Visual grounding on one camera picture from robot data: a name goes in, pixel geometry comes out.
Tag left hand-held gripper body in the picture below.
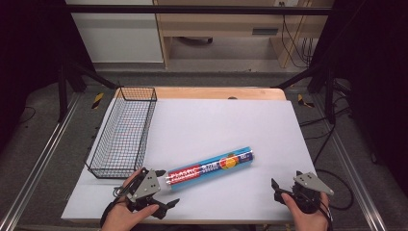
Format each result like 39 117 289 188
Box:
126 167 162 213

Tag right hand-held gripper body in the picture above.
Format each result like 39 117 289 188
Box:
290 170 335 215

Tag blue plastic wrap box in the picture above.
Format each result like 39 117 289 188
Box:
166 146 255 192

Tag person's right hand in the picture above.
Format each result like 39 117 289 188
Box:
281 192 332 231

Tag person's left hand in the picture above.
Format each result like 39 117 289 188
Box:
101 168 161 231

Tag yellow black tape strip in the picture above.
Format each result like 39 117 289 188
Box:
91 91 106 111
296 92 316 109

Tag black metal stand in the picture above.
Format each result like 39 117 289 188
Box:
274 62 337 125
57 59 117 123

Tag wooden table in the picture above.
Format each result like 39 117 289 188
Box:
64 86 296 225

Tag black curtain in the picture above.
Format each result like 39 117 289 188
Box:
0 0 96 153
310 0 408 196

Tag white cabinet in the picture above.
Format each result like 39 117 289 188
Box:
64 0 165 64

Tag black metal crossbar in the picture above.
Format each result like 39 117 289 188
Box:
63 4 333 15

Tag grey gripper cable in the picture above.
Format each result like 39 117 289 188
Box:
112 185 130 198

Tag black wrist strap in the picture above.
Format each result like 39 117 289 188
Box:
99 194 125 228
317 194 334 231

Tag aluminium floor rail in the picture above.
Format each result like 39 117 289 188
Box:
0 91 82 231
311 91 390 231

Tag black wire basket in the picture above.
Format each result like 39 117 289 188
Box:
84 86 159 180

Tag thin black floor cable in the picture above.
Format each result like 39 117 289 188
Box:
18 105 37 125

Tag black hanging cables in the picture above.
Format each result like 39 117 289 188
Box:
279 1 315 69

